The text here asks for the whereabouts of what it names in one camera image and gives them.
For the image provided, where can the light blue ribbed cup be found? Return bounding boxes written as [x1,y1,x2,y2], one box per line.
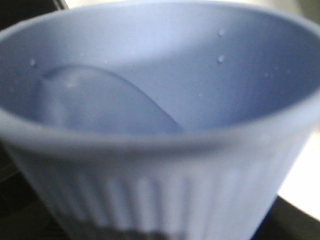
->
[0,0,320,240]

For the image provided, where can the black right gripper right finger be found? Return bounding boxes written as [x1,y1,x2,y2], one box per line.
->
[252,196,320,240]

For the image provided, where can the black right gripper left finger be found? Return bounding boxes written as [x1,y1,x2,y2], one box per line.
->
[0,148,69,240]

